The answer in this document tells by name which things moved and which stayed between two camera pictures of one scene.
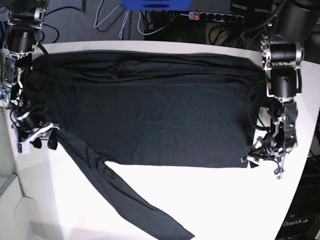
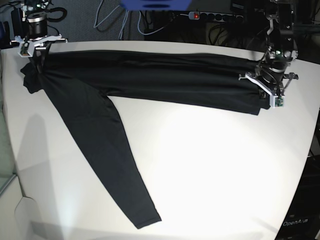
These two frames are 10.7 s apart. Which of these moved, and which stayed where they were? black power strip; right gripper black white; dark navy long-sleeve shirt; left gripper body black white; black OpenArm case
Moved: dark navy long-sleeve shirt; right gripper black white; left gripper body black white
Stayed: black OpenArm case; black power strip
